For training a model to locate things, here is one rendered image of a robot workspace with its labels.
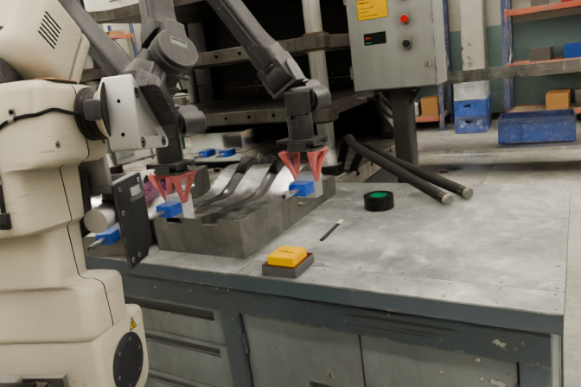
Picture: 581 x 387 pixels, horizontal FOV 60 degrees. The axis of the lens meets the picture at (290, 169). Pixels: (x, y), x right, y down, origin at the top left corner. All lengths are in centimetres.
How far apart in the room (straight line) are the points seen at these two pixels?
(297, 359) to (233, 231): 31
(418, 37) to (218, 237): 99
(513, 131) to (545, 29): 306
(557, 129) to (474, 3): 310
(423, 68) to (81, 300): 129
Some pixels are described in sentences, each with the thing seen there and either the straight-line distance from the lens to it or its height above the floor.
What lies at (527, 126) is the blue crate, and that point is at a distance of 473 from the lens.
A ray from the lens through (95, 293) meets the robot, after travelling 91.
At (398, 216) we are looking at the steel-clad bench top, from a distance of 129.
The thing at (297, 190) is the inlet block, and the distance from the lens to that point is 110.
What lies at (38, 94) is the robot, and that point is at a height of 122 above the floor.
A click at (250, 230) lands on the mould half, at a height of 85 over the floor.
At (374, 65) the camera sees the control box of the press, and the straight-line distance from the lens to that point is 181.
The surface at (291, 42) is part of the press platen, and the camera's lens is 184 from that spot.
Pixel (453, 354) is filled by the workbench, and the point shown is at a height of 66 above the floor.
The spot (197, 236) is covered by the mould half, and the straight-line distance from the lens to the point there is 120.
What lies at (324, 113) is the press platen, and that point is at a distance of 175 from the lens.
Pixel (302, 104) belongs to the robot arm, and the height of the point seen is 112.
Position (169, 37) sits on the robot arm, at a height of 128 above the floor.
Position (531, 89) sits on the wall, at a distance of 766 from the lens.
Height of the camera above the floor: 122
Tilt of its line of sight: 12 degrees down
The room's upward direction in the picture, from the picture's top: 8 degrees counter-clockwise
